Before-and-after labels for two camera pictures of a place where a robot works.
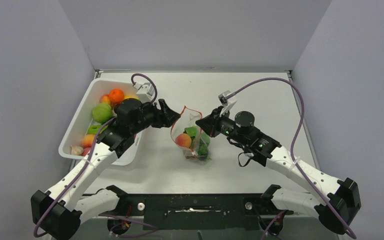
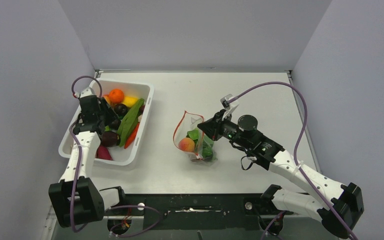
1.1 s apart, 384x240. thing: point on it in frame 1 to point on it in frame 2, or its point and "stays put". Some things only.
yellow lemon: (127, 97) stays put
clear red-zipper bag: (194, 140) stays put
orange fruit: (116, 95) stays put
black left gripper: (165, 117) to (111, 116)
